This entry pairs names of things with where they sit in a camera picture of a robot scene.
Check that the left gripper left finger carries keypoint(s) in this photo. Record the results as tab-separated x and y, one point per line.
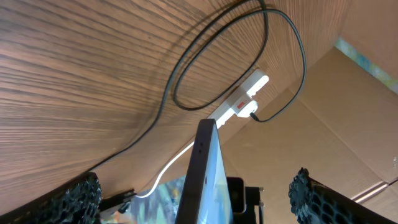
76	201

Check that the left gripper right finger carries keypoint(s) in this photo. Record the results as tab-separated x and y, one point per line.
312	202

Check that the smartphone with blue screen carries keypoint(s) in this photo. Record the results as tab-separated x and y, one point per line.
205	196

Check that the white charger plug adapter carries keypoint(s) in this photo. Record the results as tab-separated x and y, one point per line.
244	106

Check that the white power strip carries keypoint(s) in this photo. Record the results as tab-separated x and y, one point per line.
250	86

